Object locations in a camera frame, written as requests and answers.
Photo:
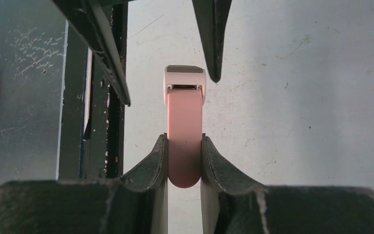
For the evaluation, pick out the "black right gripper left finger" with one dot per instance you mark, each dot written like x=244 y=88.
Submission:
x=135 y=203

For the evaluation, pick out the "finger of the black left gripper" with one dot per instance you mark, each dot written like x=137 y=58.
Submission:
x=211 y=17
x=89 y=21

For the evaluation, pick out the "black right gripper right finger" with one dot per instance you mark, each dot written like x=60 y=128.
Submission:
x=234 y=203

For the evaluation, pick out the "pink stapler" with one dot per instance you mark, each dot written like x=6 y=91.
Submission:
x=184 y=96

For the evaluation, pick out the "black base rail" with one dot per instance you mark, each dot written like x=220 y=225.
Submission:
x=91 y=144

